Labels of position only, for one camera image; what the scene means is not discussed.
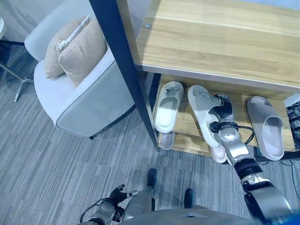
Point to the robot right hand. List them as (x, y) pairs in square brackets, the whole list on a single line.
[(224, 110)]

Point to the grey fabric slipper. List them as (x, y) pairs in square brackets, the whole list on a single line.
[(264, 126)]

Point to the white slipper with charms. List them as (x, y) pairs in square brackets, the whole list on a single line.
[(169, 106), (202, 114)]

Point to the chrome table base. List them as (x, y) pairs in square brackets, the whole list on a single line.
[(16, 75)]

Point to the robot left dark foot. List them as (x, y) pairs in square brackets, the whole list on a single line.
[(152, 176)]

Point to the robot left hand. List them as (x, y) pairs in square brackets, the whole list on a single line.
[(117, 195)]

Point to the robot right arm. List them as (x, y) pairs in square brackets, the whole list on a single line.
[(255, 178)]

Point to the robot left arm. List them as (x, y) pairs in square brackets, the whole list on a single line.
[(105, 211)]

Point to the black patterned bag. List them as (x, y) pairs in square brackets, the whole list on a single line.
[(294, 124)]

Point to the robot silver body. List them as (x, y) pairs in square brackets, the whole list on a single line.
[(164, 213)]

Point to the robot right dark foot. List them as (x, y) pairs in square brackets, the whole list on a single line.
[(189, 198)]

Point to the robot dark foot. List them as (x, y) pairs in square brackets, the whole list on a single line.
[(152, 176), (189, 198)]

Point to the wooden shoe rack dark frame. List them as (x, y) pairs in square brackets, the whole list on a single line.
[(211, 47)]

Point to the white tassel on cushion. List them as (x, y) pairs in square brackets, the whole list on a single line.
[(72, 35)]

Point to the pale pink slipper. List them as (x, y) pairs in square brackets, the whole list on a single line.
[(167, 140), (219, 154)]

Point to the white round table top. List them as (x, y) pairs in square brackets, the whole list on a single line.
[(1, 27)]

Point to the beige cushion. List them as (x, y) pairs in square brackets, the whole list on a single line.
[(82, 54), (55, 54)]

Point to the white box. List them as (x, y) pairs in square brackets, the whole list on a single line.
[(292, 99)]

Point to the light grey armchair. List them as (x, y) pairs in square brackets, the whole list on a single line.
[(89, 100)]

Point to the metal bolt on rack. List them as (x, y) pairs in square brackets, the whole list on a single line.
[(147, 25)]

